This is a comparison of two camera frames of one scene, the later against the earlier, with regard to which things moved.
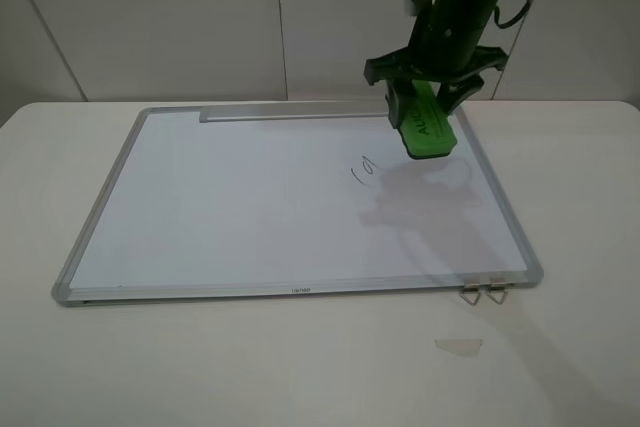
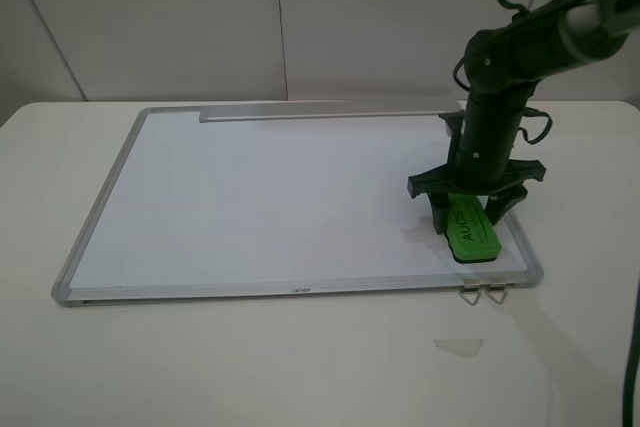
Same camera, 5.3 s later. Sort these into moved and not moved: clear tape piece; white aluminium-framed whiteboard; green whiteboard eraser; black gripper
Moved: black gripper; green whiteboard eraser
Not moved: clear tape piece; white aluminium-framed whiteboard
